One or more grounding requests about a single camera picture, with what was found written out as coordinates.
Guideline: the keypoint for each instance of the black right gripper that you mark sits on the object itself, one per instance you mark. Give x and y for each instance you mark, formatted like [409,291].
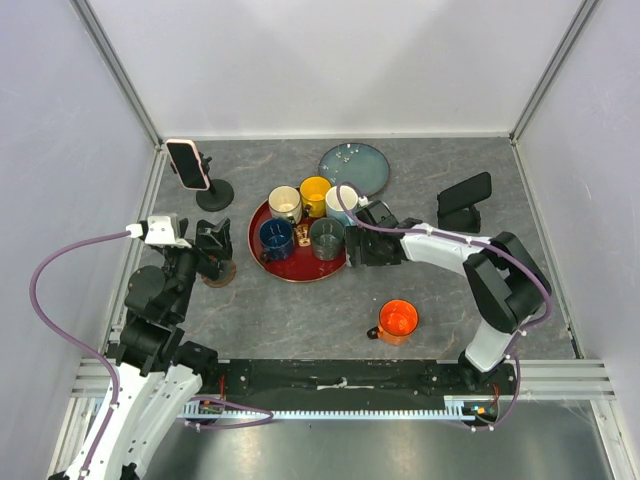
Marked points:
[356,236]

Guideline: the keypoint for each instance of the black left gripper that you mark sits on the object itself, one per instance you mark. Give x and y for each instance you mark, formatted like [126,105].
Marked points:
[221,231]

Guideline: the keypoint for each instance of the orange mug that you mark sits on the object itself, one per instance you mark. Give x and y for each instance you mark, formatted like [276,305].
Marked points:
[397,321]

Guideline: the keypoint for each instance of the black phone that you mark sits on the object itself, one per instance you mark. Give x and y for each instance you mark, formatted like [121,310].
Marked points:
[465,194]

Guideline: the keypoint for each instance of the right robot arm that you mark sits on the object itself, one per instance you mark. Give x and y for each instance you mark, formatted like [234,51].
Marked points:
[509,289]

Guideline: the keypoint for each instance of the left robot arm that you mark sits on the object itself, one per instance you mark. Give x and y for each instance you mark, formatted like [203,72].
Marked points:
[154,373]

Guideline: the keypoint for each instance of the phone on wooden-base stand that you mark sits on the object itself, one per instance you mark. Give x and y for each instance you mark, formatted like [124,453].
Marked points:
[204,241]

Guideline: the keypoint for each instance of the black round-base phone stand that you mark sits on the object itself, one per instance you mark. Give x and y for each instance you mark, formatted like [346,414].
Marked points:
[219,193]

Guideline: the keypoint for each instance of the phone in pink case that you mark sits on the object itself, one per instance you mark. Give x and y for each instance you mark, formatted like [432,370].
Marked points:
[188,164]

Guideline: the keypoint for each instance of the black folding phone stand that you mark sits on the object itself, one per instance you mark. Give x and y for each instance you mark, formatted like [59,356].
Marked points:
[464,220]

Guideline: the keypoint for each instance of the light blue mug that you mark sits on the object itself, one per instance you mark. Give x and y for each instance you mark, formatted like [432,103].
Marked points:
[338,198]

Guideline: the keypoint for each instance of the grey-green ceramic mug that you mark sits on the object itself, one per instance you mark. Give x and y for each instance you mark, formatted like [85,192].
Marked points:
[327,239]

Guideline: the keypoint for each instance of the teal ceramic plate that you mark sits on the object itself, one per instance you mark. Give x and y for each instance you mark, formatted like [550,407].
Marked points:
[358,164]

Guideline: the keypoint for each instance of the yellow ceramic mug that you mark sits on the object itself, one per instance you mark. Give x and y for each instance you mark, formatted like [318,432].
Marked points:
[313,192]

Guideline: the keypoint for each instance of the small gold brown ornament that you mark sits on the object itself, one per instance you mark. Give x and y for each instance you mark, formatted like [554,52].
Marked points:
[302,235]

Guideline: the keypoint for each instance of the round red tray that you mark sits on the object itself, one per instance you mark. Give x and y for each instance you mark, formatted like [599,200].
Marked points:
[302,266]

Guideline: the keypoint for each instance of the dark blue mug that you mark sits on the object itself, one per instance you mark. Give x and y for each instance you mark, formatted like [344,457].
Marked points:
[276,239]

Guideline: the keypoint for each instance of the cream ceramic mug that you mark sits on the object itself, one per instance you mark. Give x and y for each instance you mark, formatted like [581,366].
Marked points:
[285,203]

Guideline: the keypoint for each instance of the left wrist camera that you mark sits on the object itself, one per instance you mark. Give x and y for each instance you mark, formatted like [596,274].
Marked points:
[160,231]

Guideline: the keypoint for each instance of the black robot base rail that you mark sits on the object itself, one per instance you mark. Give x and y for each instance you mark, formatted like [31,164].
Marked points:
[353,385]

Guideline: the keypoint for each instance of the slotted cable duct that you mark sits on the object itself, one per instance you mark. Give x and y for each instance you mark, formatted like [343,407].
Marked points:
[453,410]

